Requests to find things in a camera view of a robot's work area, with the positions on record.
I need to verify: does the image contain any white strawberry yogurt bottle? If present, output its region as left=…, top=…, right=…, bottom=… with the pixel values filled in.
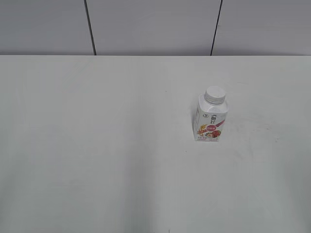
left=193, top=94, right=229, bottom=142

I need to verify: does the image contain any white plastic bottle cap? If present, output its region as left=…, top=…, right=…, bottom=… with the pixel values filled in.
left=204, top=86, right=226, bottom=104

